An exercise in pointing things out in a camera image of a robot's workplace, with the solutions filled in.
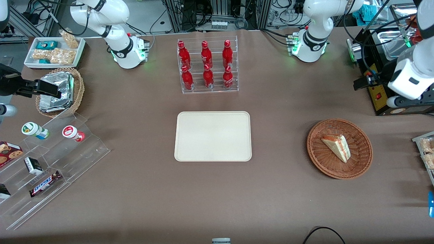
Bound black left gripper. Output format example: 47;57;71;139
353;69;395;91

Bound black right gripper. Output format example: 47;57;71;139
0;64;62;99

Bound triangular sandwich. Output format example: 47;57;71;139
320;134;350;164

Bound light wicker basket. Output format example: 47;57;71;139
35;67;85;118

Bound white snack tray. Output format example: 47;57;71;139
24;37;85;69

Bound grey metal tray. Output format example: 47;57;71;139
412;131;434;187

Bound brown wicker basket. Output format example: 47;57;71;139
307;118;373;179

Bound beige plastic tray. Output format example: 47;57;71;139
174;111;252;162

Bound aluminium foil container stack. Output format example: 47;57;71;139
39;72;75;113

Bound black appliance yellow label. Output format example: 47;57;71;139
347;27;434;117

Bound green lid yogurt cup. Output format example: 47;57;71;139
21;122;50;140

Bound red lid yogurt cup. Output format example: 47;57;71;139
62;125;85;142

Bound steel pan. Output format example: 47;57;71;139
377;29;412;61

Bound teal cloth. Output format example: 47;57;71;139
353;3;383;23

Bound red cookie box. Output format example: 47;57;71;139
0;141;24;168

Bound clear acrylic stepped stand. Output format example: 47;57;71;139
0;112;111;231

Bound black white small carton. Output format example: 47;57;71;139
24;157;44;176

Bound Snickers chocolate bar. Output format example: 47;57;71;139
29;170;63;198

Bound red cola bottle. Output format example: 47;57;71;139
201;41;213;70
223;65;234;89
178;41;192;70
203;64;215;89
181;65;194;90
222;40;234;69

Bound clear acrylic bottle rack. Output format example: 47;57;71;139
177;36;239;95

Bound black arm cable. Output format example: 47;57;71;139
360;29;377;80

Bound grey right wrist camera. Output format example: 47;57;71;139
0;103;17;118

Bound aluminium frame rack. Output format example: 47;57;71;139
162;0;272;33

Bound black floor cable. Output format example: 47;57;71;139
301;226;347;244

